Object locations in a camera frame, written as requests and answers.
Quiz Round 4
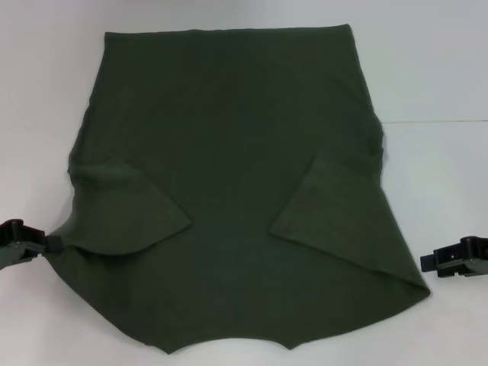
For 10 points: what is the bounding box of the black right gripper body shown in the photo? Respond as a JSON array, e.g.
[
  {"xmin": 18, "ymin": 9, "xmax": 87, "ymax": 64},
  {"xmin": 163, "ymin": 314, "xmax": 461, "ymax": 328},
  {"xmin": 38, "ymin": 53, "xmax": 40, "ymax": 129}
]
[{"xmin": 467, "ymin": 257, "xmax": 488, "ymax": 277}]

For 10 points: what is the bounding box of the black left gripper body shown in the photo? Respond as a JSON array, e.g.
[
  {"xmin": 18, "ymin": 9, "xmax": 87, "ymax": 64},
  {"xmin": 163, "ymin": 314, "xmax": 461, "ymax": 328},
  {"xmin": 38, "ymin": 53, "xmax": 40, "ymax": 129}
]
[{"xmin": 0, "ymin": 218, "xmax": 24, "ymax": 271}]

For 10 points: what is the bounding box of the dark green shirt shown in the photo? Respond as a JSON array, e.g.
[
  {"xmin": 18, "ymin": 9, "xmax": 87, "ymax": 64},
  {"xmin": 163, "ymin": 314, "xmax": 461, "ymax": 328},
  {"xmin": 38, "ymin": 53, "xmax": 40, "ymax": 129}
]
[{"xmin": 48, "ymin": 23, "xmax": 432, "ymax": 347}]

